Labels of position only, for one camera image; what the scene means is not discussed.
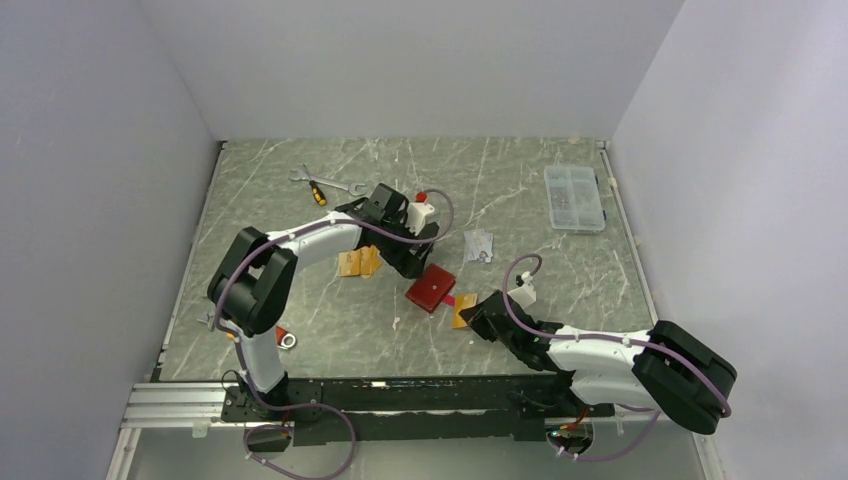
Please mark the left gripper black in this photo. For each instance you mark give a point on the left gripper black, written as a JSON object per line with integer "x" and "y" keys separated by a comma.
{"x": 407, "y": 264}

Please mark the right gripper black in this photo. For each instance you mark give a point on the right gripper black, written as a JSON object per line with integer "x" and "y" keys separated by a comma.
{"x": 476, "y": 319}

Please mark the gold VIP card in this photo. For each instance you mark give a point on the gold VIP card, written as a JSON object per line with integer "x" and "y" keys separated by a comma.
{"x": 462, "y": 302}

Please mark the red leather card holder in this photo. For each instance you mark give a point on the red leather card holder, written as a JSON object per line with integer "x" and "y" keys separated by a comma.
{"x": 432, "y": 289}

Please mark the stack of silver cards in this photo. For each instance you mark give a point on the stack of silver cards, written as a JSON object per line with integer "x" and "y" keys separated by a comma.
{"x": 478, "y": 246}

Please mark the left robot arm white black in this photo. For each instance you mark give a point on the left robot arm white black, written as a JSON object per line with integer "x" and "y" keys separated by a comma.
{"x": 251, "y": 285}

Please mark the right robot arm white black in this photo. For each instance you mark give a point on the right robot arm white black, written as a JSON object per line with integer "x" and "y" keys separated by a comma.
{"x": 664, "y": 367}

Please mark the silver open-end wrench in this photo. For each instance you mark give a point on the silver open-end wrench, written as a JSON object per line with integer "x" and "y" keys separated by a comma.
{"x": 353, "y": 188}

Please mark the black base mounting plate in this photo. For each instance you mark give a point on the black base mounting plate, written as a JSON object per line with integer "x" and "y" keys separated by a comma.
{"x": 520, "y": 407}

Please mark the yellow black screwdriver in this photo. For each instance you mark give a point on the yellow black screwdriver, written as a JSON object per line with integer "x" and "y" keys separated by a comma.
{"x": 318, "y": 195}

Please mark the clear plastic compartment box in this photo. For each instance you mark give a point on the clear plastic compartment box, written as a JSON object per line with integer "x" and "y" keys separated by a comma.
{"x": 574, "y": 199}

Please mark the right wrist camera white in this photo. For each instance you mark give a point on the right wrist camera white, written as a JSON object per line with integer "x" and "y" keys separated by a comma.
{"x": 524, "y": 294}

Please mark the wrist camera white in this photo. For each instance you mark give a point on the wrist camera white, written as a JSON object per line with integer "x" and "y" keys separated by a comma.
{"x": 418, "y": 213}
{"x": 524, "y": 294}

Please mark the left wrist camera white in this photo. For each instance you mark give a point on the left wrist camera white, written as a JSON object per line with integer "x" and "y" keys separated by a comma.
{"x": 418, "y": 213}

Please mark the red handled adjustable wrench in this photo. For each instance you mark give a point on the red handled adjustable wrench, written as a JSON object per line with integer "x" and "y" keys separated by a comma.
{"x": 285, "y": 340}

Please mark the aluminium rail frame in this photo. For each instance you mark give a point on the aluminium rail frame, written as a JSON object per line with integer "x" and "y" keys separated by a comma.
{"x": 202, "y": 406}

